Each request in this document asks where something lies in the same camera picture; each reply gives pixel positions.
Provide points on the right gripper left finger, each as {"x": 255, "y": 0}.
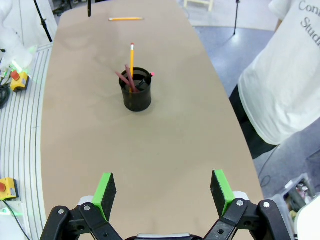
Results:
{"x": 105, "y": 197}

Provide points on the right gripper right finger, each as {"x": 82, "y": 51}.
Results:
{"x": 220, "y": 192}

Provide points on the maroon pen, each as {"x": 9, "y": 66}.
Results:
{"x": 128, "y": 73}
{"x": 122, "y": 78}

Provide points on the black marker red cap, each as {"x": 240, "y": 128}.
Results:
{"x": 149, "y": 77}

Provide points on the yellow pencil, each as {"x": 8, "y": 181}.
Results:
{"x": 132, "y": 60}
{"x": 125, "y": 19}

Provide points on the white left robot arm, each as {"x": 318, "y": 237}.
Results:
{"x": 12, "y": 37}

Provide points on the black mesh pen holder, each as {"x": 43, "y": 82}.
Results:
{"x": 136, "y": 101}

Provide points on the clear plastic storage bin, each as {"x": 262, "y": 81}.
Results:
{"x": 295, "y": 192}

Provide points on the yellow emergency stop box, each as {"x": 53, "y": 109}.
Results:
{"x": 20, "y": 82}
{"x": 8, "y": 191}

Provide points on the white control box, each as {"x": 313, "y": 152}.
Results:
{"x": 10, "y": 222}

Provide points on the grey slotted mounting platform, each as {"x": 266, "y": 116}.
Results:
{"x": 22, "y": 140}

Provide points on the person in white T-shirt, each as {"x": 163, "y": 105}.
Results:
{"x": 280, "y": 87}

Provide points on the black tripod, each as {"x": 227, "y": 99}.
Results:
{"x": 236, "y": 17}
{"x": 43, "y": 22}

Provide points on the pale wooden frame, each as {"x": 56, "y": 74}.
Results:
{"x": 211, "y": 6}

